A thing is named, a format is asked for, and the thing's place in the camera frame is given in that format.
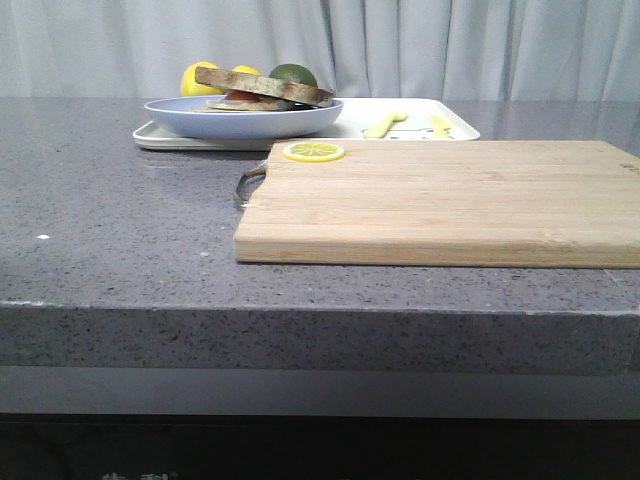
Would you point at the metal cutting board handle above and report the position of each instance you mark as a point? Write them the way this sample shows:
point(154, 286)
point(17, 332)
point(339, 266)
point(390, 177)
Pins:
point(248, 183)

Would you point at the left yellow lemon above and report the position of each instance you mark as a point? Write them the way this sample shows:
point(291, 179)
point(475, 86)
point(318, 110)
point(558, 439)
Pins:
point(189, 86)

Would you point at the yellow plastic fork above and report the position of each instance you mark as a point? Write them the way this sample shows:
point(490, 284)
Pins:
point(381, 127)

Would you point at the wooden cutting board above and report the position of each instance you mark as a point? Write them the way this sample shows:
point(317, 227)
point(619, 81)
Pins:
point(448, 203)

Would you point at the light blue plate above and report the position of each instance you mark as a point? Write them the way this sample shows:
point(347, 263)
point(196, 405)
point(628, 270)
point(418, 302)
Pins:
point(185, 117)

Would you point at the green lime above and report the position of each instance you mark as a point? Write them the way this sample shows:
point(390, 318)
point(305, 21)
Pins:
point(294, 73)

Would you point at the yellow plastic knife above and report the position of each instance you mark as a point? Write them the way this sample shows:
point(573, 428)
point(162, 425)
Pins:
point(441, 127)

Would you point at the right yellow lemon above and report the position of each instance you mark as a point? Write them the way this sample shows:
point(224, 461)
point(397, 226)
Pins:
point(245, 69)

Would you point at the white rectangular tray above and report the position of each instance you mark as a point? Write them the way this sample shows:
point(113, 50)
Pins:
point(357, 115)

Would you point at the lemon slice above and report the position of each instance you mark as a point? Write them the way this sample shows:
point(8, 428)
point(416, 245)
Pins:
point(314, 152)

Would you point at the grey curtain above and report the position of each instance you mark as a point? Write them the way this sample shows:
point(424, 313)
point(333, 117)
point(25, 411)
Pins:
point(451, 50)

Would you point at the yellow lemon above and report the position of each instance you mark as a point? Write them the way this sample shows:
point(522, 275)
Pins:
point(245, 69)
point(189, 86)

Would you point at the bread slice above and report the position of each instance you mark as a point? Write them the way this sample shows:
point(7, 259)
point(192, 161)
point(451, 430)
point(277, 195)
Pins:
point(262, 85)
point(242, 107)

